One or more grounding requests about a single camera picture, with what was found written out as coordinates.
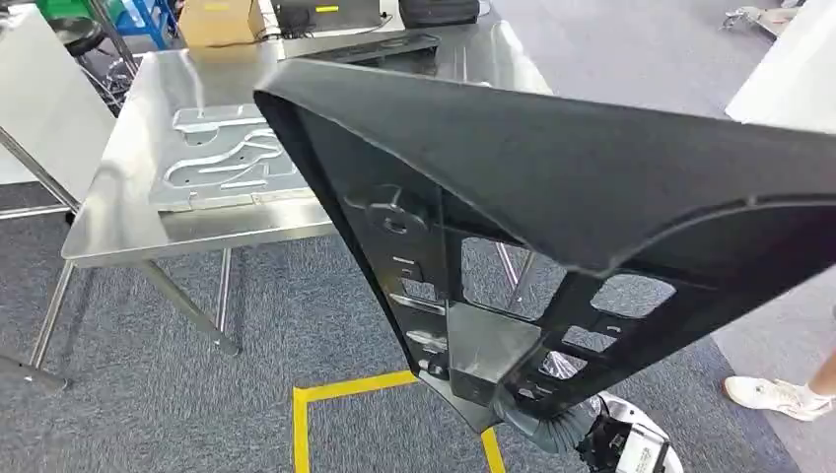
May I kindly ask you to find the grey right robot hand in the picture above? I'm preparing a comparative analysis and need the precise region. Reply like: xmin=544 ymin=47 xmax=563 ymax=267
xmin=417 ymin=303 xmax=546 ymax=434

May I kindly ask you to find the black plastic panel with cutouts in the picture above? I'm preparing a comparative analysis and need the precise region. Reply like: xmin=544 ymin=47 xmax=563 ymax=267
xmin=252 ymin=57 xmax=836 ymax=434
xmin=303 ymin=34 xmax=443 ymax=66

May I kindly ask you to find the yellow floor tape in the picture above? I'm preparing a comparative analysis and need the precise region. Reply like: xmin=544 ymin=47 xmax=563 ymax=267
xmin=292 ymin=370 xmax=508 ymax=473

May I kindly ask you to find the person's white shoe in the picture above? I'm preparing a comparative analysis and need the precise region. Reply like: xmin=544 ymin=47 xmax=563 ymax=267
xmin=723 ymin=375 xmax=835 ymax=423

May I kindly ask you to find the stamped sheet metal plate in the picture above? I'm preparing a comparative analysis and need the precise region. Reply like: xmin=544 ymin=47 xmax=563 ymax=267
xmin=148 ymin=102 xmax=318 ymax=214

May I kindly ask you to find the person's leg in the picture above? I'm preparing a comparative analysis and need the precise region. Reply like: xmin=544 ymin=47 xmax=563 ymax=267
xmin=806 ymin=351 xmax=836 ymax=401

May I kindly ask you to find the black bag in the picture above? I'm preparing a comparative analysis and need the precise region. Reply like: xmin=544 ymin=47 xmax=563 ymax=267
xmin=398 ymin=0 xmax=482 ymax=30

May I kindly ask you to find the black case with yellow label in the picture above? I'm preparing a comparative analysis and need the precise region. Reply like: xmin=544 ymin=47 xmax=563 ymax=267
xmin=270 ymin=0 xmax=384 ymax=37

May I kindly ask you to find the cardboard box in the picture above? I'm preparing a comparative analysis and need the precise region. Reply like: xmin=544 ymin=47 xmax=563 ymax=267
xmin=177 ymin=0 xmax=266 ymax=49

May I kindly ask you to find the white table with steel legs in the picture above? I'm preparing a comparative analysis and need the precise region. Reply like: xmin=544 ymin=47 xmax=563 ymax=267
xmin=0 ymin=3 xmax=119 ymax=222

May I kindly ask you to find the black round stool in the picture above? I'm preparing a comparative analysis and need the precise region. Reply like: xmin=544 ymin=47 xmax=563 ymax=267
xmin=48 ymin=16 xmax=107 ymax=59

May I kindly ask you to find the blue metal frame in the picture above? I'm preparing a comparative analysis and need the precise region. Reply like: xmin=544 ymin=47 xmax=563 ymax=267
xmin=115 ymin=0 xmax=179 ymax=51

